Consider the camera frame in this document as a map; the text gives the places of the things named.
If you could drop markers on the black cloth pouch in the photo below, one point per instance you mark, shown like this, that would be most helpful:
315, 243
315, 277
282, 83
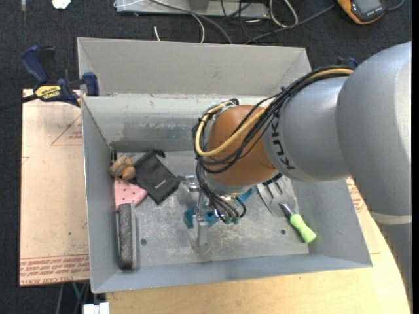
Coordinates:
157, 178

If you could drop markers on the tan toy animal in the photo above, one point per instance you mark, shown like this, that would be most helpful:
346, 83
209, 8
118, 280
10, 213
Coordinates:
121, 168

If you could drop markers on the grey metal bin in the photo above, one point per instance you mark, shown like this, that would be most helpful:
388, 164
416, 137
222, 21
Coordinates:
170, 240

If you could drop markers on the blue plastic tool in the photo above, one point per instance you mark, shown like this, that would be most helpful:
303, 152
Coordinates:
189, 219

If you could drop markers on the clear glass thing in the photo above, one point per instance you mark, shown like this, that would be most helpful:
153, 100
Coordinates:
186, 193

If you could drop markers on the dark green flat block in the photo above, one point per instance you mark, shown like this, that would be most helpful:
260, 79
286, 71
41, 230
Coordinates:
126, 234

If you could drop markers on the pink perforated sponge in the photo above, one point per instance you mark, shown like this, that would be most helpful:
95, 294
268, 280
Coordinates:
126, 191

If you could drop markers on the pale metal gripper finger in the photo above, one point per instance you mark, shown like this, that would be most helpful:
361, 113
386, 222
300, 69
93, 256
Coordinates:
203, 234

